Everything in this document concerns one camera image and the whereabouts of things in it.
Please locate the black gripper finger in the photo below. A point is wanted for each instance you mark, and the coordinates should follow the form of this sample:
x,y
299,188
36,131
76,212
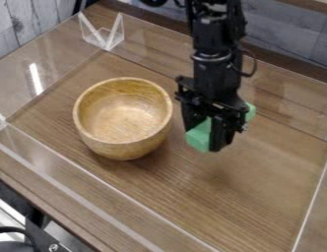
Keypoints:
x,y
223,130
194,114

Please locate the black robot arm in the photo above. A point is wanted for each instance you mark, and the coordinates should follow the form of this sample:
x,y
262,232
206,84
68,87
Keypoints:
x,y
218,26

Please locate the round wooden bowl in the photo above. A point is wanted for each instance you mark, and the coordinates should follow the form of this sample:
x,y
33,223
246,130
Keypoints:
x,y
123,117

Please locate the green rectangular block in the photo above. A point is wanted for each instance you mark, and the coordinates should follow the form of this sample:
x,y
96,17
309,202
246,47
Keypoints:
x,y
242,111

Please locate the black metal table bracket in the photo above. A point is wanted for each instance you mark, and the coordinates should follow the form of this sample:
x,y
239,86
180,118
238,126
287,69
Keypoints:
x,y
47,242

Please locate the clear acrylic corner bracket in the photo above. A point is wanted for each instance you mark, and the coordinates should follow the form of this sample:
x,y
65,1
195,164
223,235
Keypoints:
x,y
103,37

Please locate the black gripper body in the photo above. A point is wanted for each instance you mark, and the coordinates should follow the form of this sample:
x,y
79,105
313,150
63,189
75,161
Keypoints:
x,y
216,81

